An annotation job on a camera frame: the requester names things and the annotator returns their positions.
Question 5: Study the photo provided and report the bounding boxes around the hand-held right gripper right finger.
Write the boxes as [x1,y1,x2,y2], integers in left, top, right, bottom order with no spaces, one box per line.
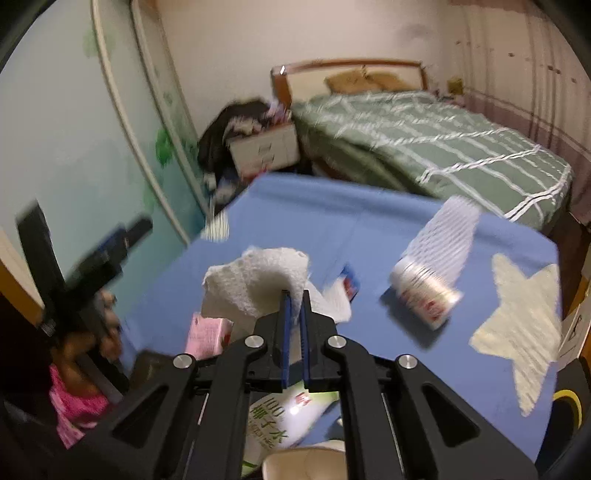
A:
[301,291,539,480]

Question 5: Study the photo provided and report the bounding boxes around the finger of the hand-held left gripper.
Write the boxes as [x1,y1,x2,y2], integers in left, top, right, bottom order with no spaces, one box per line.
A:
[92,216,154,259]

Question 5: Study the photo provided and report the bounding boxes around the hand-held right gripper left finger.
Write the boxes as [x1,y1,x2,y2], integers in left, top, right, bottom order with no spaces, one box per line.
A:
[76,290,293,480]

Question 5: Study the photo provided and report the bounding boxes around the white paper towel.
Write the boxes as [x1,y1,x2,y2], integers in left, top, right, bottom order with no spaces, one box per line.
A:
[201,247,352,344]

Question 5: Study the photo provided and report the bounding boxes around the pink drink carton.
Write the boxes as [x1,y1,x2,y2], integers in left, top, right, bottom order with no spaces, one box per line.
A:
[185,311,234,361]

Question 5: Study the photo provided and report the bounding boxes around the yellow rimmed trash bin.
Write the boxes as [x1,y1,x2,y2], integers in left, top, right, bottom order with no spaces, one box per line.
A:
[538,357,588,477]

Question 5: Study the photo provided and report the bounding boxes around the person's left forearm pink sleeve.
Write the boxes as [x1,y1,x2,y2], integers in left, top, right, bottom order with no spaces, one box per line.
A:
[48,364,112,449]

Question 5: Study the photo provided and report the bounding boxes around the person's left hand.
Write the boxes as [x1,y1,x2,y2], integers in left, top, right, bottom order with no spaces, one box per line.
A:
[58,290,123,398]

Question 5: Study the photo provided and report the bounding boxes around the green white drink pouch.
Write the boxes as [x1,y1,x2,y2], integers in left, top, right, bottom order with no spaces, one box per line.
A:
[242,382,340,478]

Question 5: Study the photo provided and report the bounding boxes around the blue red small packet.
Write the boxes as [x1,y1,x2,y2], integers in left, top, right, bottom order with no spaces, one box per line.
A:
[323,263,362,303]

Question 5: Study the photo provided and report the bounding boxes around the white striped scrap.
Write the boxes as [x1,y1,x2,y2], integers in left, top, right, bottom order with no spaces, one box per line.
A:
[201,211,230,241]

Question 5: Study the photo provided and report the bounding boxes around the beige paper cup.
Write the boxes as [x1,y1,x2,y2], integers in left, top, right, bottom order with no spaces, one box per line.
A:
[261,439,347,480]

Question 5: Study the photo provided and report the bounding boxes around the blue star printed blanket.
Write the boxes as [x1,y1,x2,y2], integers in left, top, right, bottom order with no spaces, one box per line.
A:
[117,173,563,480]

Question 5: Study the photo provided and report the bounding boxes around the pale sliding wardrobe door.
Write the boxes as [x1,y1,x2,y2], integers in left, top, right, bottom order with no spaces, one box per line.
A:
[0,0,209,324]

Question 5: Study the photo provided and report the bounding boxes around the white bedside cabinet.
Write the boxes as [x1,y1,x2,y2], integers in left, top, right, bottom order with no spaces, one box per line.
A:
[228,122,302,180]

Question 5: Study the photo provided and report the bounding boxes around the wooden bed headboard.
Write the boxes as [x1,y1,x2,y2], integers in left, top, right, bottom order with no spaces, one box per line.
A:
[270,58,430,109]

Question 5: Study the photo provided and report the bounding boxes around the bed with green plaid cover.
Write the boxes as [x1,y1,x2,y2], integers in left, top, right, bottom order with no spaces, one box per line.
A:
[291,90,574,228]

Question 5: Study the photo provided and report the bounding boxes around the brown pillow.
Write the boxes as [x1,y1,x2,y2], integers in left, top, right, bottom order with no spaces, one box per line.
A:
[369,71,417,92]
[325,68,372,94]

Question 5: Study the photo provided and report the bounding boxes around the cardboard box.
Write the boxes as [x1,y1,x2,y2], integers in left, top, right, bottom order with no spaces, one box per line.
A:
[558,302,591,366]

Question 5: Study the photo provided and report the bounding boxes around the striped beige curtain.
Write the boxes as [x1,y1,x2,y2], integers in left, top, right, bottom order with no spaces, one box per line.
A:
[450,0,591,155]

